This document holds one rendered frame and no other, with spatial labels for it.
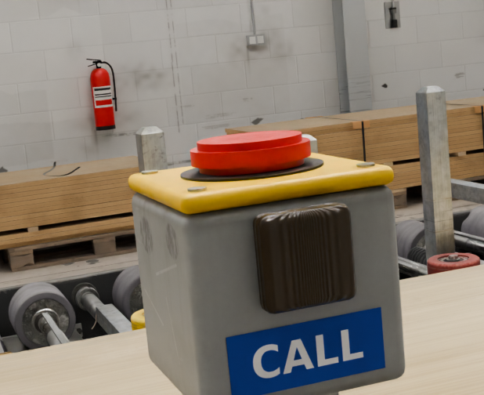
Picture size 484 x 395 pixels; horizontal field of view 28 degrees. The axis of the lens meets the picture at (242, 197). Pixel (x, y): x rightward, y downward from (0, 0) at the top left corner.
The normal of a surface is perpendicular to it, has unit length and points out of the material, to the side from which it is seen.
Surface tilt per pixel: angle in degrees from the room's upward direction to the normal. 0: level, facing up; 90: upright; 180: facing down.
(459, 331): 0
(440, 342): 0
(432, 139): 90
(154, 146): 90
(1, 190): 90
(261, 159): 90
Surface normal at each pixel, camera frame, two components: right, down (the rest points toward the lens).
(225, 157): -0.42, 0.18
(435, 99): 0.34, 0.11
